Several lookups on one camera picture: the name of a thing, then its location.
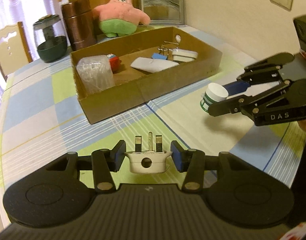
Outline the small white lidded jar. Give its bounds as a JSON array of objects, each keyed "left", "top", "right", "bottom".
[{"left": 200, "top": 82, "right": 229, "bottom": 112}]

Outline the white UK plug adapter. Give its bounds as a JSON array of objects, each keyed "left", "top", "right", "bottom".
[{"left": 124, "top": 132, "right": 172, "bottom": 174}]

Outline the checked tablecloth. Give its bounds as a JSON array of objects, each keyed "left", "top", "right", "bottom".
[{"left": 0, "top": 23, "right": 306, "bottom": 228}]

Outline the white rectangular lidded case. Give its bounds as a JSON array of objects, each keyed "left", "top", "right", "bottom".
[{"left": 172, "top": 48, "right": 198, "bottom": 62}]

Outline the clear plastic swab container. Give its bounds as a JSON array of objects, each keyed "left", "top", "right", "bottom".
[{"left": 76, "top": 55, "right": 115, "bottom": 94}]

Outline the white oblong plastic device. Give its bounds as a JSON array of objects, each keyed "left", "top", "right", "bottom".
[{"left": 131, "top": 57, "right": 179, "bottom": 73}]

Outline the blue binder clip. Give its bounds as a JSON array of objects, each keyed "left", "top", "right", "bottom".
[{"left": 151, "top": 45, "right": 172, "bottom": 60}]

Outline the red toy figure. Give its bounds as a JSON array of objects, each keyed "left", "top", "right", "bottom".
[{"left": 107, "top": 54, "right": 121, "bottom": 73}]

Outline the framed sand picture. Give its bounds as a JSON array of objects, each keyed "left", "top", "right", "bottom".
[{"left": 138, "top": 0, "right": 185, "bottom": 25}]

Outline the glass jar dark base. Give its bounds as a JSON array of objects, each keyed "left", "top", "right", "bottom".
[{"left": 33, "top": 14, "right": 68, "bottom": 63}]

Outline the brown metal thermos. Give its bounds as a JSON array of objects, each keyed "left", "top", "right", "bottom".
[{"left": 61, "top": 0, "right": 97, "bottom": 51}]

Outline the pink star plush toy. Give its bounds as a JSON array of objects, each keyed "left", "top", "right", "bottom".
[{"left": 92, "top": 0, "right": 151, "bottom": 38}]

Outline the wooden chair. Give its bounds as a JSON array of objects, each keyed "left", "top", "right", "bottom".
[{"left": 0, "top": 22, "right": 33, "bottom": 80}]

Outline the black camera box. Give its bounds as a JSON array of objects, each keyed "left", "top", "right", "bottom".
[{"left": 293, "top": 15, "right": 306, "bottom": 52}]

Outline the metal wire rack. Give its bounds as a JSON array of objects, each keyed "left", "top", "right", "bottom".
[{"left": 163, "top": 41, "right": 179, "bottom": 48}]

